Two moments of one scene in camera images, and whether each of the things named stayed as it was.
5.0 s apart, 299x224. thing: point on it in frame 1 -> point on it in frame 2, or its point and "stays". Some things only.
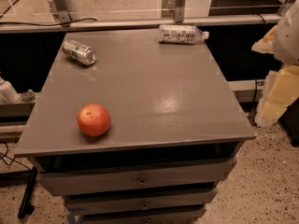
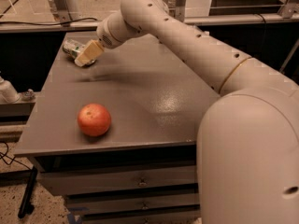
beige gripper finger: x=281 y=89 -> x=92 y=49
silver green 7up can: x=85 y=55 stays
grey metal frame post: x=60 y=5 stays
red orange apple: x=93 y=119 stays
